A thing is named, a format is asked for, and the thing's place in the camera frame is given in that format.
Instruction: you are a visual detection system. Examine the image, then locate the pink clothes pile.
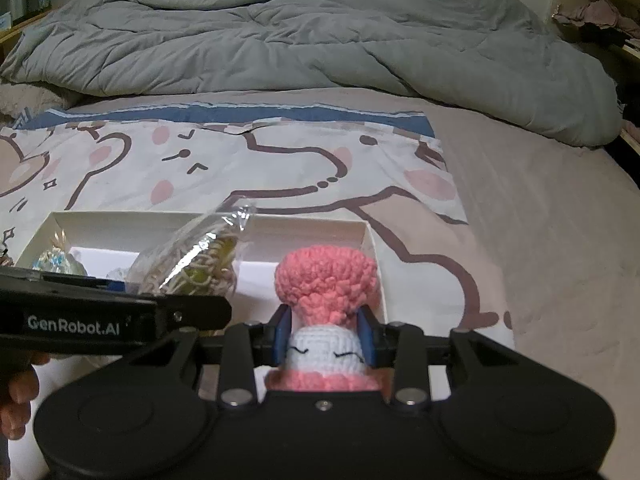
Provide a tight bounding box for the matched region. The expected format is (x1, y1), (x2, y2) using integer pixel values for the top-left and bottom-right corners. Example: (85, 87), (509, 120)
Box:
(551, 0), (639, 39)

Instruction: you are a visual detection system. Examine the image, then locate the beige fleece blanket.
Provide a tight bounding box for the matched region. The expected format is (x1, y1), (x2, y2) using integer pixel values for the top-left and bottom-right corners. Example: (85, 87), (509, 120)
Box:
(0, 80), (81, 118)

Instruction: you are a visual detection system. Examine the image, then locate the person's left hand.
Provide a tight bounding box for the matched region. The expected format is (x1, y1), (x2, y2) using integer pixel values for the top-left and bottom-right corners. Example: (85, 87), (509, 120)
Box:
(1, 351), (50, 440)

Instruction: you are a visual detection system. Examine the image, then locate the grey quilted duvet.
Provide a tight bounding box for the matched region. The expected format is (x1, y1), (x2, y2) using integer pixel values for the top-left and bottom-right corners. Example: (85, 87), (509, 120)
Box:
(1, 0), (622, 146)

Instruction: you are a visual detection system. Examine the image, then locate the floral silk round pouch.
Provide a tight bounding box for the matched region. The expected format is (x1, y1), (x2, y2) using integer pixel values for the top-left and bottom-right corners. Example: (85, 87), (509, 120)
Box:
(32, 230), (88, 276)

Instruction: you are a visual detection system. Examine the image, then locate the bag of rubber bands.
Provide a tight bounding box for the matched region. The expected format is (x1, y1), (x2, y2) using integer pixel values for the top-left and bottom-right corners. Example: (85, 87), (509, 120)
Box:
(125, 197), (256, 299)

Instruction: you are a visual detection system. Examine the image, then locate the wooden bedside shelf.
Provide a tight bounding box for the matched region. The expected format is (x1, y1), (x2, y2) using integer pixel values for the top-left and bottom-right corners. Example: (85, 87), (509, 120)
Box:
(0, 9), (52, 60)

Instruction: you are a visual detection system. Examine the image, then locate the pink crochet doll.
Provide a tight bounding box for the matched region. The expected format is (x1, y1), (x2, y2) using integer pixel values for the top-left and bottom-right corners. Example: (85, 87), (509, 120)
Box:
(265, 245), (382, 392)

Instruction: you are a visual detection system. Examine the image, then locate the open wardrobe shelf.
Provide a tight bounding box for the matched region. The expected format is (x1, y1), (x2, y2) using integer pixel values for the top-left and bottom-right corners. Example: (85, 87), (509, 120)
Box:
(548, 0), (639, 169)

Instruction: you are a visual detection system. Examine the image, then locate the tissue pack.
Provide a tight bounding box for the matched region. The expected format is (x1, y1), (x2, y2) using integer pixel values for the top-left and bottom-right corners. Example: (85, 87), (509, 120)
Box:
(0, 12), (12, 32)

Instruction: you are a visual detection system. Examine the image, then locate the cartoon bear print blanket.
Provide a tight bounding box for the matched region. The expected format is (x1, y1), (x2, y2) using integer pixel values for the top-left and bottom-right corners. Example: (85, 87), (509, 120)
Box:
(1, 103), (514, 345)

